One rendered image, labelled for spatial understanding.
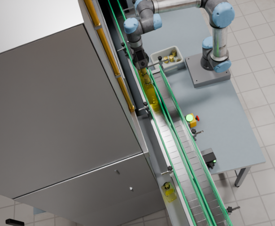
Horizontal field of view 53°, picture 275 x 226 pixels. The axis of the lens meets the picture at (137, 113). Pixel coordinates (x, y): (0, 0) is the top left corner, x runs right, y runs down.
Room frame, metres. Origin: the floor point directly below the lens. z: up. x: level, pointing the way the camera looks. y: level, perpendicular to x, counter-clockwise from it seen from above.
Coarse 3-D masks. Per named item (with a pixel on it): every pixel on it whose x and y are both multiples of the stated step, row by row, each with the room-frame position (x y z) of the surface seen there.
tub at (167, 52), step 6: (168, 48) 1.42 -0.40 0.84; (174, 48) 1.42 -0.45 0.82; (156, 54) 1.42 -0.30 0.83; (162, 54) 1.42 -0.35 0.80; (168, 54) 1.42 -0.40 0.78; (180, 54) 1.32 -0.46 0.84; (156, 60) 1.41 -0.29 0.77; (162, 60) 1.39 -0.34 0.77; (168, 60) 1.37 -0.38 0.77; (174, 60) 1.35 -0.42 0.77; (156, 66) 1.35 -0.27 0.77; (168, 66) 1.26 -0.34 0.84
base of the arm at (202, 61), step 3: (201, 57) 1.22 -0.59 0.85; (201, 60) 1.20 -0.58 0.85; (204, 60) 1.17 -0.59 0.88; (207, 60) 1.15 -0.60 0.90; (201, 63) 1.18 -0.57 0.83; (204, 63) 1.16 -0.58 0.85; (207, 63) 1.14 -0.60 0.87; (201, 66) 1.18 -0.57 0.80; (204, 66) 1.15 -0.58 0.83; (207, 66) 1.14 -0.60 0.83; (210, 66) 1.12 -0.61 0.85; (207, 69) 1.13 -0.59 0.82; (210, 69) 1.11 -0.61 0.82
